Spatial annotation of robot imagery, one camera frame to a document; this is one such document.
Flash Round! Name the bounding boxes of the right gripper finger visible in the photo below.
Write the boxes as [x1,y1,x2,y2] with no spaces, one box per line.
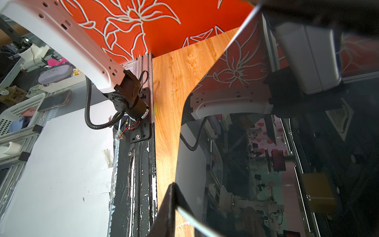
[147,182,193,237]

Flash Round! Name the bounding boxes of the phone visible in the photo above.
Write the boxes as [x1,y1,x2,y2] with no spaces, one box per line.
[175,1,379,237]

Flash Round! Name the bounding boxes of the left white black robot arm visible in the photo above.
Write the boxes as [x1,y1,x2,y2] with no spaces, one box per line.
[1,1,149,130]

